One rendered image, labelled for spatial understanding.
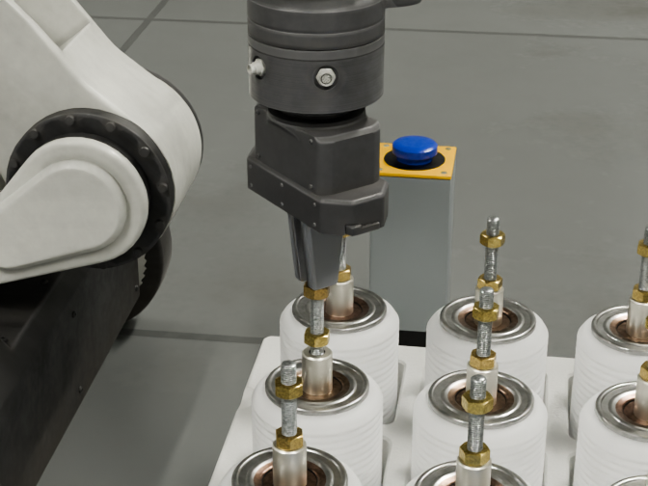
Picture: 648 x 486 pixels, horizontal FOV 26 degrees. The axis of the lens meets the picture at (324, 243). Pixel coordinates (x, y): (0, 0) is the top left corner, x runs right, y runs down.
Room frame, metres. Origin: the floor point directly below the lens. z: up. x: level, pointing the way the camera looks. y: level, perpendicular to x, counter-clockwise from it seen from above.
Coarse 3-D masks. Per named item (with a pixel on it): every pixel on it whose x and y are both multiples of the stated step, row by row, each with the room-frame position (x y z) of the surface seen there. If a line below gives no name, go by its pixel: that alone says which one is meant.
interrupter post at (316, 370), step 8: (304, 352) 0.87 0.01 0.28; (328, 352) 0.87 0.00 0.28; (304, 360) 0.86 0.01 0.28; (312, 360) 0.86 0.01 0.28; (320, 360) 0.86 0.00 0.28; (328, 360) 0.86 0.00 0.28; (304, 368) 0.86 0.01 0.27; (312, 368) 0.86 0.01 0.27; (320, 368) 0.86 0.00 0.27; (328, 368) 0.86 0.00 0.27; (304, 376) 0.86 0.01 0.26; (312, 376) 0.86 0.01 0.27; (320, 376) 0.86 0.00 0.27; (328, 376) 0.86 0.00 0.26; (304, 384) 0.86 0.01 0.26; (312, 384) 0.86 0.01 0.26; (320, 384) 0.86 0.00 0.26; (328, 384) 0.86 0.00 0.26; (312, 392) 0.86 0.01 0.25; (320, 392) 0.86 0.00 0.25; (328, 392) 0.86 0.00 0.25
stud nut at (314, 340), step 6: (306, 330) 0.87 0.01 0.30; (324, 330) 0.87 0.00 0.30; (306, 336) 0.87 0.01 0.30; (312, 336) 0.86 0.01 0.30; (318, 336) 0.86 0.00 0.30; (324, 336) 0.86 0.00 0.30; (306, 342) 0.87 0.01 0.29; (312, 342) 0.86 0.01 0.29; (318, 342) 0.86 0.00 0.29; (324, 342) 0.86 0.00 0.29
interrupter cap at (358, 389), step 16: (336, 368) 0.89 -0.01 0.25; (352, 368) 0.89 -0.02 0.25; (272, 384) 0.87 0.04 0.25; (336, 384) 0.88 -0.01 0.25; (352, 384) 0.87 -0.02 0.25; (368, 384) 0.87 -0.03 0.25; (272, 400) 0.85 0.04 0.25; (304, 400) 0.85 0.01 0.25; (320, 400) 0.85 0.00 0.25; (336, 400) 0.85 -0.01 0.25; (352, 400) 0.85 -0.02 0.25
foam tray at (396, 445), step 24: (264, 360) 1.03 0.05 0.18; (408, 360) 1.03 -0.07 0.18; (552, 360) 1.03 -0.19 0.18; (408, 384) 0.99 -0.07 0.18; (552, 384) 0.99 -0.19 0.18; (240, 408) 0.96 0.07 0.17; (408, 408) 0.95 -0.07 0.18; (552, 408) 0.95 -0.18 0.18; (240, 432) 0.92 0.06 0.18; (384, 432) 0.92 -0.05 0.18; (408, 432) 0.92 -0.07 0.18; (552, 432) 0.92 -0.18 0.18; (240, 456) 0.89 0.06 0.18; (384, 456) 0.91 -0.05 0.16; (408, 456) 0.89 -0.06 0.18; (552, 456) 0.89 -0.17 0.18; (216, 480) 0.86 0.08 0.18; (384, 480) 0.86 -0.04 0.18; (408, 480) 0.86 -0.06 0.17; (552, 480) 0.86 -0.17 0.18
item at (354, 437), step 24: (264, 384) 0.88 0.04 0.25; (264, 408) 0.85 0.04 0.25; (360, 408) 0.84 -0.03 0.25; (264, 432) 0.84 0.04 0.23; (312, 432) 0.82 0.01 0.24; (336, 432) 0.82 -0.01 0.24; (360, 432) 0.83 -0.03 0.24; (336, 456) 0.83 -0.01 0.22; (360, 456) 0.84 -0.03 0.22; (360, 480) 0.83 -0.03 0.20
